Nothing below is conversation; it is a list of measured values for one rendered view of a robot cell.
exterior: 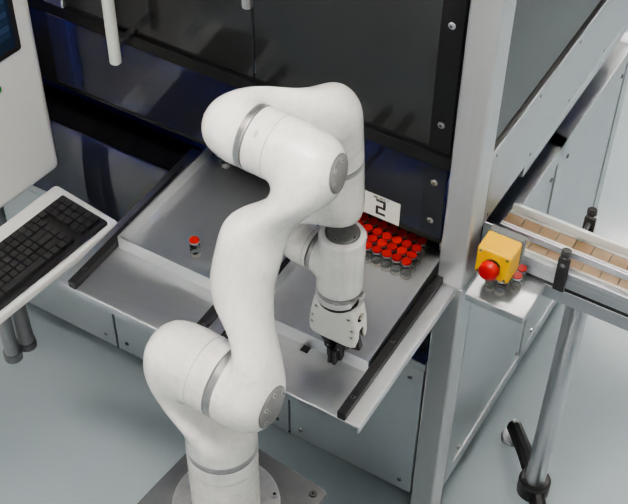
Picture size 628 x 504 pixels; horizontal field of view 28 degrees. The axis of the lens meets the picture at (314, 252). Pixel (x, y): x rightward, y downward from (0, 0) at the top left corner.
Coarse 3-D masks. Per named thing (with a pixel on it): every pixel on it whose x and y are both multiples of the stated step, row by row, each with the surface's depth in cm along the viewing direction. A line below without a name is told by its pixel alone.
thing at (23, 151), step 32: (0, 0) 248; (0, 32) 252; (32, 32) 261; (0, 64) 257; (32, 64) 265; (0, 96) 262; (32, 96) 270; (0, 128) 266; (32, 128) 275; (0, 160) 271; (32, 160) 280; (0, 192) 276
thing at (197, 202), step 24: (192, 168) 275; (216, 168) 277; (240, 168) 277; (168, 192) 269; (192, 192) 272; (216, 192) 272; (240, 192) 272; (264, 192) 272; (144, 216) 264; (168, 216) 267; (192, 216) 267; (216, 216) 267; (120, 240) 258; (144, 240) 262; (168, 240) 262; (216, 240) 262; (168, 264) 255; (192, 264) 257
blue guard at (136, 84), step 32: (64, 32) 268; (96, 32) 262; (64, 64) 275; (96, 64) 269; (128, 64) 263; (160, 64) 258; (96, 96) 276; (128, 96) 270; (160, 96) 264; (192, 96) 259; (192, 128) 265; (384, 160) 241; (416, 160) 236; (384, 192) 246; (416, 192) 242; (416, 224) 247
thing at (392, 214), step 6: (366, 192) 249; (366, 198) 250; (372, 198) 249; (378, 198) 248; (384, 198) 247; (366, 204) 251; (372, 204) 250; (378, 204) 249; (390, 204) 247; (396, 204) 246; (366, 210) 252; (372, 210) 251; (378, 210) 250; (390, 210) 249; (396, 210) 248; (378, 216) 252; (390, 216) 250; (396, 216) 249; (390, 222) 251; (396, 222) 250
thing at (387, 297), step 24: (288, 264) 253; (432, 264) 258; (288, 288) 253; (312, 288) 253; (384, 288) 253; (408, 288) 253; (288, 312) 249; (384, 312) 249; (288, 336) 244; (312, 336) 240; (384, 336) 240; (360, 360) 237
